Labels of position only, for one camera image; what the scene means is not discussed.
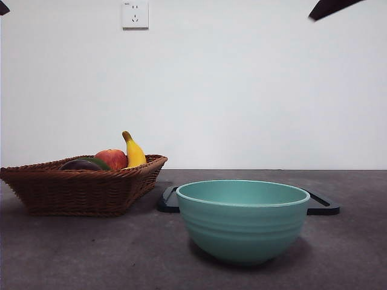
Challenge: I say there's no dark purple plum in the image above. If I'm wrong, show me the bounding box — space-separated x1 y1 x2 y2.
59 159 100 171

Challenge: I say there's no teal ribbed bowl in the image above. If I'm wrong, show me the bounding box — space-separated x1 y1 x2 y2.
175 179 311 266

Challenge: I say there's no green avocado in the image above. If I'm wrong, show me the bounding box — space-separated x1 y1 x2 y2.
79 156 112 170

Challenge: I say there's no red yellow apple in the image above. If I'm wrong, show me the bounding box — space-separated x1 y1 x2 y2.
94 148 128 170

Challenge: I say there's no yellow banana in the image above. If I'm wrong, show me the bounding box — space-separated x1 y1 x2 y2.
122 130 148 169

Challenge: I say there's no brown wicker basket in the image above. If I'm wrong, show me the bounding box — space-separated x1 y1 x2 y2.
0 154 168 217

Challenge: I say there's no black rectangular tray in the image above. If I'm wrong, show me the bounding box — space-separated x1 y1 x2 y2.
156 185 340 216

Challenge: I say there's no white wall socket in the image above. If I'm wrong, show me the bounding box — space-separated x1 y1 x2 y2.
122 1 149 30

